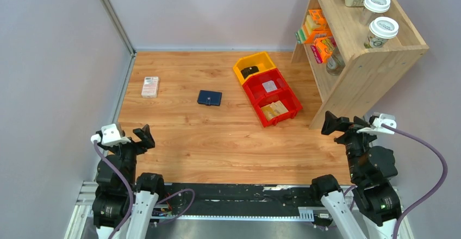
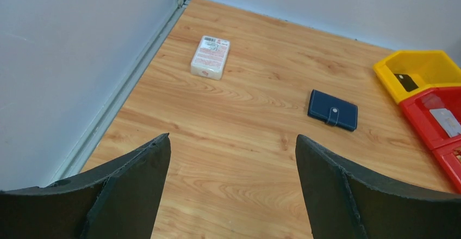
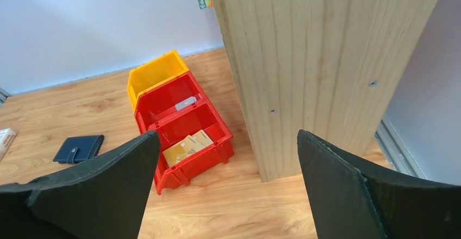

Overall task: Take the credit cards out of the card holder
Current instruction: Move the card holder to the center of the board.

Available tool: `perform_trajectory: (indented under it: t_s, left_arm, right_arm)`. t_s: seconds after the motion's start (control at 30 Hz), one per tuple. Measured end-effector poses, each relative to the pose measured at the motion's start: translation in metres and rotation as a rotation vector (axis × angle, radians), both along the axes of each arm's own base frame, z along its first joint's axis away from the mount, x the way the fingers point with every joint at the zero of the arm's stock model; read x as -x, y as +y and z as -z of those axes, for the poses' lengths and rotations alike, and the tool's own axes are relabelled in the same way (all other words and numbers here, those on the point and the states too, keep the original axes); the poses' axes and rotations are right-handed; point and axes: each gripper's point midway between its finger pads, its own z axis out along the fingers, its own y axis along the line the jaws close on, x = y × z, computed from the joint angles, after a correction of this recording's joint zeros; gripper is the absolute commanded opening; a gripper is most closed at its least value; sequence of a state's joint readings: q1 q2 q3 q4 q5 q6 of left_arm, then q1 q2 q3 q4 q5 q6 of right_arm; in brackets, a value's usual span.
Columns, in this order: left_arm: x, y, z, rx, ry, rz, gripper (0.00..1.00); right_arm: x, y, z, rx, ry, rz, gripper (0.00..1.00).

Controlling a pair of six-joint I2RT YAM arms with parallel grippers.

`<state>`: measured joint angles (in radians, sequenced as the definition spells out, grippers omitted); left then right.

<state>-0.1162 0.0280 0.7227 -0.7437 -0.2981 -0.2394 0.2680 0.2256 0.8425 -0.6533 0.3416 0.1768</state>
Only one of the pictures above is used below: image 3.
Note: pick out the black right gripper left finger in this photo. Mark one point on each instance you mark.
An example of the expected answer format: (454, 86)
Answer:
(103, 197)

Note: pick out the wooden shelf unit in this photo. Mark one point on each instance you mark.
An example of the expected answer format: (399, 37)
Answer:
(329, 67)

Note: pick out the red plastic bin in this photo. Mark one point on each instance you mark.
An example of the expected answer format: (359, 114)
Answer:
(159, 103)
(190, 120)

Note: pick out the grey card in bin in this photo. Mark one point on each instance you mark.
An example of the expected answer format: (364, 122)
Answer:
(185, 103)

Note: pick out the white red small box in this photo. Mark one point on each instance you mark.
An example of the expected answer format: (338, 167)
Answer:
(6, 136)

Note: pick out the red plastic bin front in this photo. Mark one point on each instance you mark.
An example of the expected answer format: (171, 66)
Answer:
(190, 120)

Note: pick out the navy blue card holder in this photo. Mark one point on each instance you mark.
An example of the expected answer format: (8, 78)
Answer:
(78, 149)

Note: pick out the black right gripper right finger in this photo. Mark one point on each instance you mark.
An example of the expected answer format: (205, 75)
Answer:
(351, 197)

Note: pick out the yellow plastic bin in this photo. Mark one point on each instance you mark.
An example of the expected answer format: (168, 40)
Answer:
(154, 73)

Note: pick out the red plastic bin middle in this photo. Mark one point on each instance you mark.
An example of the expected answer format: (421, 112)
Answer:
(159, 103)

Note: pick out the gold credit cards in bin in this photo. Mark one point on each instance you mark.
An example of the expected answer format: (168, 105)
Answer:
(187, 147)

